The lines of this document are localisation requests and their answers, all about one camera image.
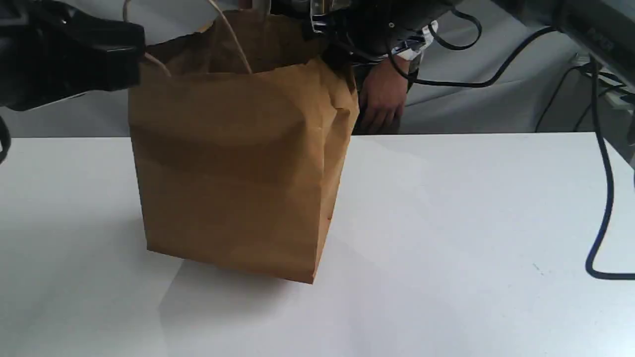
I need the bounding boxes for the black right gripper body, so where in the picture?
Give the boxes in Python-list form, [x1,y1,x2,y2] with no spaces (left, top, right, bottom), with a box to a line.
[270,0,447,65]

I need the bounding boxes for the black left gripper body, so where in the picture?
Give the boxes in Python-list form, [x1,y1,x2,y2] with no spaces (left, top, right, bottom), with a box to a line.
[0,0,145,112]

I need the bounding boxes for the brown paper bag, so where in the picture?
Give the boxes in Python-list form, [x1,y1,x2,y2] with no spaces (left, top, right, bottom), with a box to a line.
[128,10,359,283]

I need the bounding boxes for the person's bare hand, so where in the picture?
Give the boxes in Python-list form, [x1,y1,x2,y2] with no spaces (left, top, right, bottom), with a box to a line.
[355,57,410,135]

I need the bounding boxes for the grey backdrop cloth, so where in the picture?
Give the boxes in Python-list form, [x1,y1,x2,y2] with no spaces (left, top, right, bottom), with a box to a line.
[0,0,635,138]

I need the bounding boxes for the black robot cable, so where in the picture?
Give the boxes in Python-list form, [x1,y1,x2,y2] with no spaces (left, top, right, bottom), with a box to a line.
[384,5,561,89]

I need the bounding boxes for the blue cable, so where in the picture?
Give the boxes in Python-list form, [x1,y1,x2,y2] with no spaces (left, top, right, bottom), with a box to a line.
[585,59,635,281]

